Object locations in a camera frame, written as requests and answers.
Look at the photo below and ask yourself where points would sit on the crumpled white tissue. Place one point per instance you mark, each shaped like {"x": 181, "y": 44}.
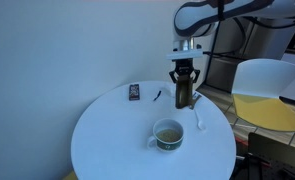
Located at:
{"x": 169, "y": 89}

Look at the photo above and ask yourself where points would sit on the yellow white chair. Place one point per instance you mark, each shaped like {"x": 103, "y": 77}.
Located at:
{"x": 256, "y": 91}

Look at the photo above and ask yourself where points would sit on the white green mug cup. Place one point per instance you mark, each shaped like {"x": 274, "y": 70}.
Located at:
{"x": 167, "y": 135}

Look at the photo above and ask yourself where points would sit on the small black pen clip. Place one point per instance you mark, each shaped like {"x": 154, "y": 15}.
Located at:
{"x": 157, "y": 96}

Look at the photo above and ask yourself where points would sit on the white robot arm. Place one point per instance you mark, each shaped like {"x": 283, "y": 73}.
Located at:
{"x": 196, "y": 19}

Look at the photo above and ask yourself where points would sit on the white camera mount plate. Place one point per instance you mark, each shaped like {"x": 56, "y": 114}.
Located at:
{"x": 187, "y": 54}

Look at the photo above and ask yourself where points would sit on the blue pasta box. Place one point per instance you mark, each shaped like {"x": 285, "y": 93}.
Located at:
{"x": 183, "y": 91}

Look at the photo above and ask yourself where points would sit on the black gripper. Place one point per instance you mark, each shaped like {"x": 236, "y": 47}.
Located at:
{"x": 184, "y": 67}

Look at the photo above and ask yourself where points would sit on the brown torn wrapper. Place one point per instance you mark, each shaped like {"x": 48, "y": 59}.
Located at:
{"x": 195, "y": 98}

